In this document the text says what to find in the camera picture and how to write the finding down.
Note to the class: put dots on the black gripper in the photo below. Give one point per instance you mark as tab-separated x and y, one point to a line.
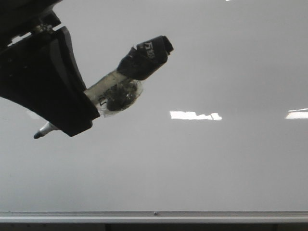
26	25

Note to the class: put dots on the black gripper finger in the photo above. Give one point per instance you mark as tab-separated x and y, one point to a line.
40	73

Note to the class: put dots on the taped black whiteboard marker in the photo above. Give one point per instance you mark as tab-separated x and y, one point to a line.
116	91

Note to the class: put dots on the white whiteboard with aluminium frame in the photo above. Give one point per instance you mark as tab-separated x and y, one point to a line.
219	134

